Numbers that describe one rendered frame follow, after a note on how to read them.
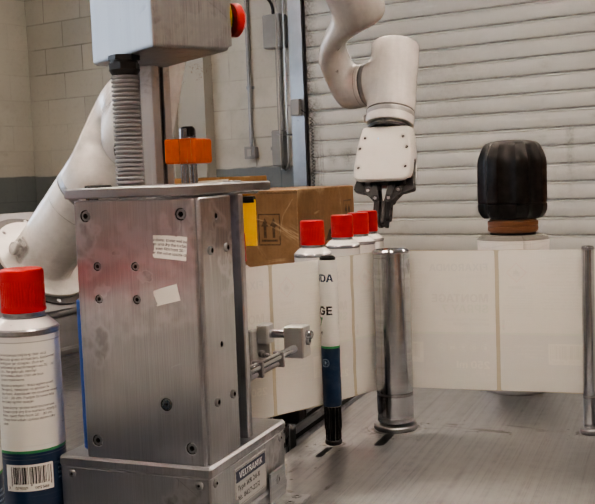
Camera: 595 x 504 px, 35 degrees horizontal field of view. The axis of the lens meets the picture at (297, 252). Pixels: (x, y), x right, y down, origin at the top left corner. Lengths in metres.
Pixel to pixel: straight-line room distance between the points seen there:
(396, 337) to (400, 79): 0.76
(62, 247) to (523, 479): 1.12
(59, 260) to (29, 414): 1.07
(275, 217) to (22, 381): 1.07
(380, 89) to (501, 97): 4.01
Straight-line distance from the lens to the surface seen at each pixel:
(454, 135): 5.75
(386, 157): 1.62
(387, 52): 1.68
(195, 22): 1.06
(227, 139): 6.75
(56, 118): 7.88
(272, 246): 1.76
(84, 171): 1.71
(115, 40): 1.12
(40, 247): 1.80
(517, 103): 5.61
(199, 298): 0.68
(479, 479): 0.86
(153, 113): 1.18
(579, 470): 0.89
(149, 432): 0.72
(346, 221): 1.41
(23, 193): 7.99
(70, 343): 1.84
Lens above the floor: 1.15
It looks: 5 degrees down
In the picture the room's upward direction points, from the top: 2 degrees counter-clockwise
